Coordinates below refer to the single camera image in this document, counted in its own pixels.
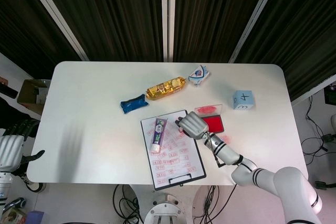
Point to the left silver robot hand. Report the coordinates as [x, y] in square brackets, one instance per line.
[10, 153]

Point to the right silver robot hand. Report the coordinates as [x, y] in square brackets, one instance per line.
[193, 125]

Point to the small red white stamp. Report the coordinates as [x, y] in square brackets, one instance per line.
[181, 129]

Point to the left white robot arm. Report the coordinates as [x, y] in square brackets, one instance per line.
[4, 187]

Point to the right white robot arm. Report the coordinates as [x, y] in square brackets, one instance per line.
[228, 153]

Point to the grey round robot base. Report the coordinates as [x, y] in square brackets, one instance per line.
[165, 209]

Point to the red ink pad clear lid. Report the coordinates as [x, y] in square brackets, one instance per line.
[215, 124]

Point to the purple toothpaste tube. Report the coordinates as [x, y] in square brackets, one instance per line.
[158, 133]

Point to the white paper with red stamps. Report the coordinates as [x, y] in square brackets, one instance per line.
[176, 166]

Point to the gold biscuit pack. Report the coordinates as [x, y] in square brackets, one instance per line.
[165, 89]

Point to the white blue paper box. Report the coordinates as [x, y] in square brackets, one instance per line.
[199, 75]

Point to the black clipboard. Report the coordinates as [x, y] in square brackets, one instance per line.
[181, 180]

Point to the light blue numbered cube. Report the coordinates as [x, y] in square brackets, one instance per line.
[244, 100]

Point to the brown cardboard box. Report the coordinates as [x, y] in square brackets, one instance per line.
[26, 95]

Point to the black handheld device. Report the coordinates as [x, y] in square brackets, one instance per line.
[9, 91]

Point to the blue snack packet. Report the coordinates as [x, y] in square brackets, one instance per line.
[134, 104]

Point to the purple block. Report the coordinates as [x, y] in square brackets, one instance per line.
[35, 217]

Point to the dark curtain panel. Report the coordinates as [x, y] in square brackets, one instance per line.
[215, 16]
[23, 30]
[302, 24]
[113, 16]

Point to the white frame post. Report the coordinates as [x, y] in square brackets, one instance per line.
[168, 16]
[256, 16]
[55, 16]

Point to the white frame rail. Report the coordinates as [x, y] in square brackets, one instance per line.
[312, 90]

